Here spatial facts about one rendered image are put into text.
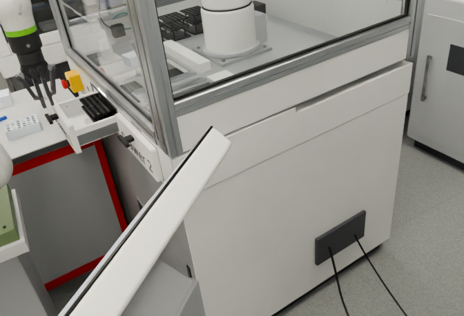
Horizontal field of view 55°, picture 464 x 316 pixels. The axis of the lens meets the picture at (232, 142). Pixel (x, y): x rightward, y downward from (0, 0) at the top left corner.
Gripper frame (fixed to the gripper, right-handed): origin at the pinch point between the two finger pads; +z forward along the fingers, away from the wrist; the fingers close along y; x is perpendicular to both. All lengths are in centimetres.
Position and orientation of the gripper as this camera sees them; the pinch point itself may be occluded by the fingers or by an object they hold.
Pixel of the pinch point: (48, 106)
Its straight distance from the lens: 163.4
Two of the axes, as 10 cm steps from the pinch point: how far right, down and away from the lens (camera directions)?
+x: 5.4, 4.1, -7.3
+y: -8.3, 3.6, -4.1
